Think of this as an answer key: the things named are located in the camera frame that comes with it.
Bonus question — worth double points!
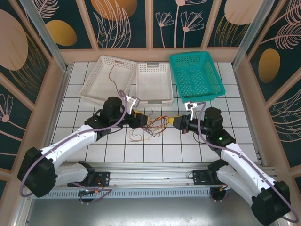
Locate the black thin cable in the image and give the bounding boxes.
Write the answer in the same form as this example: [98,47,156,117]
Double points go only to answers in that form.
[141,109,165,142]
[141,117,170,142]

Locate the yellow thin cable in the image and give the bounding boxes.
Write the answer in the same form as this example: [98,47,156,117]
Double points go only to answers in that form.
[128,115,172,143]
[147,114,172,132]

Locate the teal perforated basket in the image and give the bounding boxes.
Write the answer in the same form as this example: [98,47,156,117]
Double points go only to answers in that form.
[169,50,227,104]

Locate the grey metal sheet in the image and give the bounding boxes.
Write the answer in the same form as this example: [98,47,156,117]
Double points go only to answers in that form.
[23,197,283,226]

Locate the purple camera cable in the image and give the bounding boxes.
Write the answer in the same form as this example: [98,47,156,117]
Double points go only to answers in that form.
[192,101,297,223]
[17,90,129,198]

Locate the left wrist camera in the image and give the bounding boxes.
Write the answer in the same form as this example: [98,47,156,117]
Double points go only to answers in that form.
[124,94,142,111]

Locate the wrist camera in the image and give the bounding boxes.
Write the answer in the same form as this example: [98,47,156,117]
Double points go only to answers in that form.
[124,94,142,111]
[184,100,198,118]

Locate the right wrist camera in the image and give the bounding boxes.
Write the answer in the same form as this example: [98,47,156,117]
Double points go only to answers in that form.
[184,100,198,118]

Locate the white basket with cutout handles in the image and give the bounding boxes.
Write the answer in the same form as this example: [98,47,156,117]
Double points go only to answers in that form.
[79,55,137,111]

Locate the white basket with grey handles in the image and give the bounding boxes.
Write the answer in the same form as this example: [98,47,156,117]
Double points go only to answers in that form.
[128,62,174,109]

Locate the aluminium mounting rail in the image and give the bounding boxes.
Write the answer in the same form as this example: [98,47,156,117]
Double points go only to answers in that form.
[23,161,282,189]

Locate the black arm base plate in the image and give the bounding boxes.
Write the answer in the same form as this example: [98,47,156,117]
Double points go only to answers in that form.
[192,169,218,187]
[67,171,111,188]

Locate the grey slotted cable duct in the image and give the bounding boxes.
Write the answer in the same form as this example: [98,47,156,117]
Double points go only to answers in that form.
[32,189,212,200]

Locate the wall panel pink leaf outlines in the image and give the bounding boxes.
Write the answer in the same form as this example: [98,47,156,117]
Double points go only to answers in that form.
[267,81,301,169]

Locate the wall panel with pink flowers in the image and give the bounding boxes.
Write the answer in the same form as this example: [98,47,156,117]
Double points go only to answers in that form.
[151,0,214,49]

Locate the wall panel pale circle fronds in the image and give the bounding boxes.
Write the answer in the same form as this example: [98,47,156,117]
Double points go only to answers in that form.
[206,0,261,48]

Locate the wall panel orange circle leaves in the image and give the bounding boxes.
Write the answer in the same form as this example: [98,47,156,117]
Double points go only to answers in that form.
[84,0,151,49]

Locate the wall panel with gold oval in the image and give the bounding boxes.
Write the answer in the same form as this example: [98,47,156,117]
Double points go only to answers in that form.
[32,0,99,50]

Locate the purple cable loop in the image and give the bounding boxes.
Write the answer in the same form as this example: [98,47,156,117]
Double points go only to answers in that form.
[79,187,113,206]

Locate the aluminium frame post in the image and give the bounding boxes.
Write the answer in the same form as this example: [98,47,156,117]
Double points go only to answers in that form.
[231,0,276,69]
[20,0,71,72]

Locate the wall panel oval and fern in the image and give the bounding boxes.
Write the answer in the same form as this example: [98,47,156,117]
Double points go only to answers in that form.
[246,0,301,103]

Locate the wall panel single flower outline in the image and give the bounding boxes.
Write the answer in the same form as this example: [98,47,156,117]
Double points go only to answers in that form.
[0,72,36,171]

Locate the wall panel large pale disc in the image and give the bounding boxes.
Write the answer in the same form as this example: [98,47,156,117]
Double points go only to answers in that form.
[0,0,53,105]

